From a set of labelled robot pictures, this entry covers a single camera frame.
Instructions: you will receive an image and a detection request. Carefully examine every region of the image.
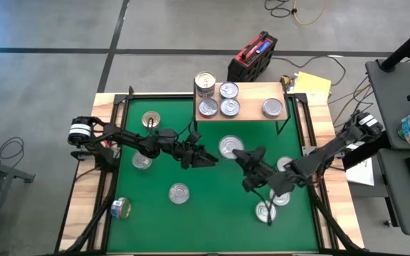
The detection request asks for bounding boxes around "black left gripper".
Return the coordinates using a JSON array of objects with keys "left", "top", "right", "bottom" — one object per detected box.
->
[{"left": 171, "top": 130, "right": 219, "bottom": 170}]

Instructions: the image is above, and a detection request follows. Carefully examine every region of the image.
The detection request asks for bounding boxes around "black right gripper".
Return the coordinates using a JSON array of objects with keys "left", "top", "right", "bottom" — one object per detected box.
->
[{"left": 232, "top": 147, "right": 290, "bottom": 196}]

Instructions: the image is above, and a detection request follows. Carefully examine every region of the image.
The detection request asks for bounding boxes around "blue label tuna can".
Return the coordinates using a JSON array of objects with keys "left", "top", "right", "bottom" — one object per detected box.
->
[
  {"left": 275, "top": 155, "right": 294, "bottom": 172},
  {"left": 218, "top": 134, "right": 245, "bottom": 160}
]

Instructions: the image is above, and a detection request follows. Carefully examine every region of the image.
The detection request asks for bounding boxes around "green label tuna can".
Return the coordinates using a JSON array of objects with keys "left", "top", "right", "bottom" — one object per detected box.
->
[
  {"left": 261, "top": 97, "right": 285, "bottom": 120},
  {"left": 219, "top": 97, "right": 241, "bottom": 119},
  {"left": 269, "top": 188, "right": 291, "bottom": 207}
]

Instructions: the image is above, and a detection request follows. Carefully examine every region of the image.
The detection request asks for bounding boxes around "red label silver-lid can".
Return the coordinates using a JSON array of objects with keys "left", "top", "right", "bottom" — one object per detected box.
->
[{"left": 255, "top": 201, "right": 278, "bottom": 224}]

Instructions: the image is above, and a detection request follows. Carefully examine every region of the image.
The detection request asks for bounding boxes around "large red albacore can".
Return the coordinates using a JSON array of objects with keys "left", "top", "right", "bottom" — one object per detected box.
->
[{"left": 198, "top": 97, "right": 219, "bottom": 119}]

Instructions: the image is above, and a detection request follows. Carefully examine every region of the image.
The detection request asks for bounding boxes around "large teal tuna can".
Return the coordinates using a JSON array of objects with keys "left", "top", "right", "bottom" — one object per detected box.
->
[
  {"left": 132, "top": 151, "right": 153, "bottom": 171},
  {"left": 168, "top": 182, "right": 191, "bottom": 206}
]

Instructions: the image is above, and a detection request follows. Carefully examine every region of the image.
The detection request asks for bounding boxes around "wooden shelf with black legs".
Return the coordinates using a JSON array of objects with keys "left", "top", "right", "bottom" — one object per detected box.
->
[{"left": 193, "top": 78, "right": 292, "bottom": 138}]

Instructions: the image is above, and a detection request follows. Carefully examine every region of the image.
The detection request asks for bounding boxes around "small teal can gold lid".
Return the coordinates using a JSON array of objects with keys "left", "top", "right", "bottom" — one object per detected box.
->
[{"left": 141, "top": 110, "right": 162, "bottom": 129}]

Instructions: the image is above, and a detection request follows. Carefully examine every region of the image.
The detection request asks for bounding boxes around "green table mat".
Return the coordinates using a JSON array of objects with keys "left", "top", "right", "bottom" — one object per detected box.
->
[{"left": 107, "top": 97, "right": 320, "bottom": 252}]

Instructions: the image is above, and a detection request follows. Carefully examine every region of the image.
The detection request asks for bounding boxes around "blue label gold-lid can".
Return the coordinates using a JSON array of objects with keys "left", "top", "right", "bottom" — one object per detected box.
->
[{"left": 110, "top": 197, "right": 132, "bottom": 220}]

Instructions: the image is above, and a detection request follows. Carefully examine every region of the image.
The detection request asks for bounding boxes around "small yellow black gadget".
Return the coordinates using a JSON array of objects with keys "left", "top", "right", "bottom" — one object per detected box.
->
[{"left": 279, "top": 73, "right": 294, "bottom": 90}]

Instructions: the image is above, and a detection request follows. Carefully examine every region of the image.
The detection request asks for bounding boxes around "red and black toolbox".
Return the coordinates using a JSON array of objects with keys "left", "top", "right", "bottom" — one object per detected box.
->
[{"left": 226, "top": 31, "right": 278, "bottom": 83}]

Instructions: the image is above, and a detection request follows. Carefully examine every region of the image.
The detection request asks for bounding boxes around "yellow paper folder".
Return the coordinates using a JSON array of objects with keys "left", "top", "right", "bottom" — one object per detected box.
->
[{"left": 293, "top": 70, "right": 332, "bottom": 99}]

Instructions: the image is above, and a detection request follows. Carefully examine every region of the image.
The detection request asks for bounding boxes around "white paper sheet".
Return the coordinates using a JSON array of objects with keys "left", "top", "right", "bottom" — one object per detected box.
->
[{"left": 345, "top": 156, "right": 376, "bottom": 188}]

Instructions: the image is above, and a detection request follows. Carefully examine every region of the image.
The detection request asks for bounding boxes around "black desk crossbar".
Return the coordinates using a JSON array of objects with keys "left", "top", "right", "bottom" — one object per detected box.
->
[{"left": 342, "top": 130, "right": 394, "bottom": 171}]

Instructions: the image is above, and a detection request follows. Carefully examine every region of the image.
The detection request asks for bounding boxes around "grey desk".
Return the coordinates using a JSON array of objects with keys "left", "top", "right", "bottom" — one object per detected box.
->
[{"left": 364, "top": 58, "right": 410, "bottom": 236}]

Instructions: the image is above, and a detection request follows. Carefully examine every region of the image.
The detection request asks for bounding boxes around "grey metal stand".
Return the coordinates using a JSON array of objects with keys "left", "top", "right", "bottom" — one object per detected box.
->
[{"left": 0, "top": 144, "right": 37, "bottom": 256}]

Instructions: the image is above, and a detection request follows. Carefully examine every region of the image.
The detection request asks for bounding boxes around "black monitor pole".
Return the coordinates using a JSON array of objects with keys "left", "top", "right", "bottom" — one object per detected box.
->
[{"left": 379, "top": 17, "right": 410, "bottom": 74}]

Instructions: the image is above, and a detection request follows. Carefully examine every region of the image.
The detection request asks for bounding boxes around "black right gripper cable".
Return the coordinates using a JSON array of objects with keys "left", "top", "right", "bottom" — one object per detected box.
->
[{"left": 253, "top": 188, "right": 277, "bottom": 227}]

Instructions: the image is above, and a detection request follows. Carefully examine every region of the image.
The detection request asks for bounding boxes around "black table frame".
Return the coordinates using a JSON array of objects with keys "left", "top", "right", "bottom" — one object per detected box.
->
[{"left": 53, "top": 85, "right": 369, "bottom": 256}]

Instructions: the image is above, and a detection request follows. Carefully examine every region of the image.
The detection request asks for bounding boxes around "black toolbox power cable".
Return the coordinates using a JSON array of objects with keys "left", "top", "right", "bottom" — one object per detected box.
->
[{"left": 274, "top": 55, "right": 348, "bottom": 88}]

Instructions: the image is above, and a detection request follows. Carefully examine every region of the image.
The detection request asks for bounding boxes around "black desk cable bundle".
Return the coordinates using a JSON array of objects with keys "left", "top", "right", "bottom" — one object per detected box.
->
[{"left": 327, "top": 74, "right": 375, "bottom": 118}]

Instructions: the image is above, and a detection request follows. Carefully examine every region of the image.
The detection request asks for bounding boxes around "yellow floor cable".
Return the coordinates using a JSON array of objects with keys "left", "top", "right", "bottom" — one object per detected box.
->
[{"left": 292, "top": 0, "right": 329, "bottom": 26}]

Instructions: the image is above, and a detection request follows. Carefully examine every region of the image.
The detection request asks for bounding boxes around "black floor cable with plug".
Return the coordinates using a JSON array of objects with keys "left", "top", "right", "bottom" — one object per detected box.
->
[{"left": 263, "top": 0, "right": 300, "bottom": 18}]

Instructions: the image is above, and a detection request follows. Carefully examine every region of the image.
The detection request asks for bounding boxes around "coiled black floor cable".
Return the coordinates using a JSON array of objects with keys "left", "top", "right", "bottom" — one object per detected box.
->
[{"left": 0, "top": 137, "right": 26, "bottom": 164}]

